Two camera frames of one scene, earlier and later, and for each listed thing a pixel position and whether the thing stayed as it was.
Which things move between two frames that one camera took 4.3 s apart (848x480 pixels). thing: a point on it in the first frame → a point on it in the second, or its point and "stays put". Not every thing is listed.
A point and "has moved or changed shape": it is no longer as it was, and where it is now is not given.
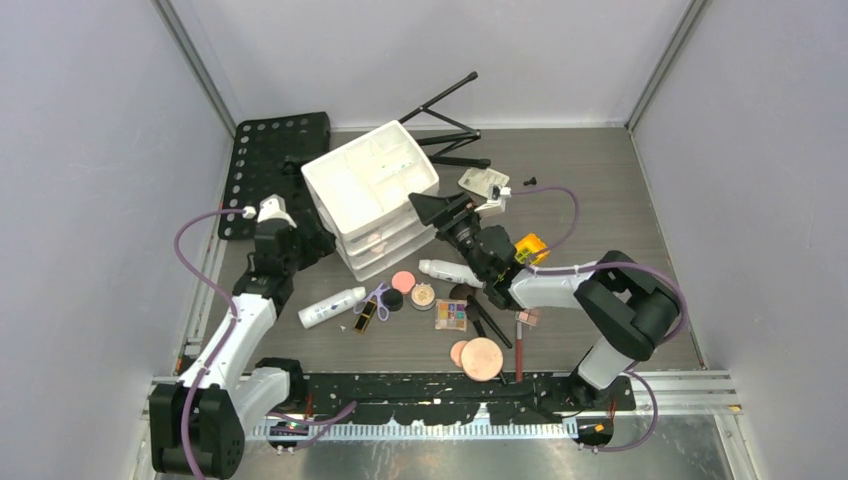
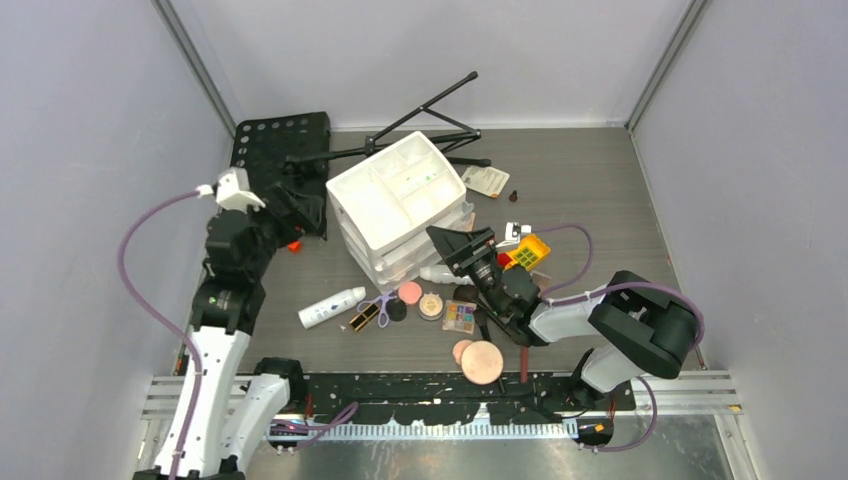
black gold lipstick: x=368 y=311 stays put
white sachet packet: x=483 y=180 stays put
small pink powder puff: x=456 y=353 stays put
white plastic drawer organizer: x=363 y=188 has moved or changed shape
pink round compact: x=404 y=281 → x=410 y=293
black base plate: x=426 y=399 stays put
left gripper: x=320 y=245 → x=303 y=210
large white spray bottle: x=314 y=311 stays put
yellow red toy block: x=531 y=249 stays put
